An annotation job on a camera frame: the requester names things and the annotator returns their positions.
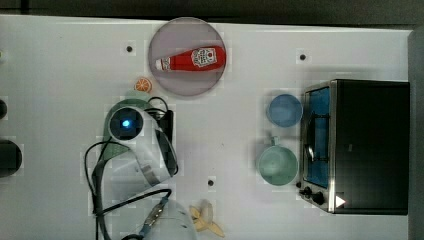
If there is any red ketchup bottle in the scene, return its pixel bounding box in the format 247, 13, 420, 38
154, 45, 226, 72

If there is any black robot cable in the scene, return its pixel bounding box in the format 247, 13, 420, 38
83, 96, 173, 240

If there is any blue cup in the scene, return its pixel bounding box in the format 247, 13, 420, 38
266, 94, 303, 128

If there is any orange slice toy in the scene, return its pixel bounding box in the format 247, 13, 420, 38
134, 77, 153, 93

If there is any green mug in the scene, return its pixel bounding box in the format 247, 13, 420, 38
256, 136, 298, 186

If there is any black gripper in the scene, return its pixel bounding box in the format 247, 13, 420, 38
146, 108, 174, 143

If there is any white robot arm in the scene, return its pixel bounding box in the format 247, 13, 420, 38
99, 104, 197, 240

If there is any peeled banana toy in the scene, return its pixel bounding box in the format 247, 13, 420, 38
189, 199, 225, 238

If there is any grey round plate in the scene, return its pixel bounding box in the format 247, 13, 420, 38
148, 17, 226, 96

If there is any toaster oven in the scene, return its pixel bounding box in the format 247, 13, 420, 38
297, 79, 410, 215

